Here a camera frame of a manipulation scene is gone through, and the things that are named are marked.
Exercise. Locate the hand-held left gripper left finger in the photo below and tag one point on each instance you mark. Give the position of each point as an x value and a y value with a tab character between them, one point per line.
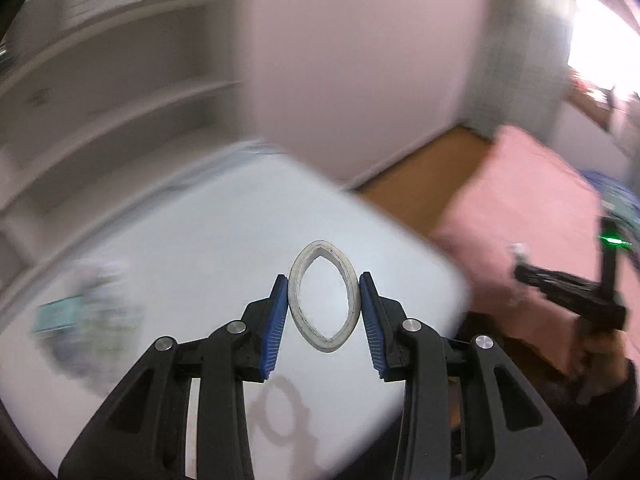
272	330

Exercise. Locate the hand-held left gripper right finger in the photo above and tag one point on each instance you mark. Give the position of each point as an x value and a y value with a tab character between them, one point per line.
372	330

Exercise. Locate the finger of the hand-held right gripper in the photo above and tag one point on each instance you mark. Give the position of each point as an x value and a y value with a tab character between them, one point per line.
537	279

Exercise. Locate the person's right hand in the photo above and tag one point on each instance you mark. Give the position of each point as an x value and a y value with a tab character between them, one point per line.
617	375

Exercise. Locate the pink bed blanket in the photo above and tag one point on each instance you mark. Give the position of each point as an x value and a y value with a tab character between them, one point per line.
525	200

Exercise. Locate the blue cloth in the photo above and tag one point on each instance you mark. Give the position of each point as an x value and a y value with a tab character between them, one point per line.
612	190

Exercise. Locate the clear plastic bag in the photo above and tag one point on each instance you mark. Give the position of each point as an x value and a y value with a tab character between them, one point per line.
105	340

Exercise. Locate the grey curtain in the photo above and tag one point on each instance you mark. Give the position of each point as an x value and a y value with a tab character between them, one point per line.
520	35

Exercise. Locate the bright window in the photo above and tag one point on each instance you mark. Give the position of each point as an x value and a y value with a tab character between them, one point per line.
600	35

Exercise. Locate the white grey desk hutch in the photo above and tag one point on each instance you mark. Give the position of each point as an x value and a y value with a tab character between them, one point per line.
125	85

